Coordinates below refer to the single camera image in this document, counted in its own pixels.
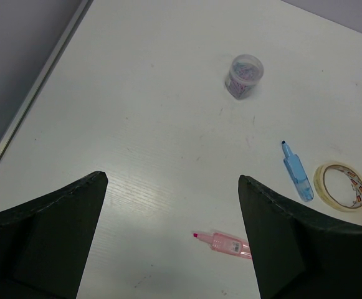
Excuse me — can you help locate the clear tape roll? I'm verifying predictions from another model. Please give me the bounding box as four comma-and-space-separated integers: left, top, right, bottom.
313, 162, 362, 212

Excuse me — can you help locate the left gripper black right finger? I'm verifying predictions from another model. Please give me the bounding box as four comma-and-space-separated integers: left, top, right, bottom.
238, 176, 362, 298

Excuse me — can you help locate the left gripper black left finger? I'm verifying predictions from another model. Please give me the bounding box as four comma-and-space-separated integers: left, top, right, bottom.
0, 171, 108, 298

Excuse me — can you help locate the blue highlighter pen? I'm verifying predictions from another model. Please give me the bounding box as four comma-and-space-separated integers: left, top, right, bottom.
282, 141, 314, 202

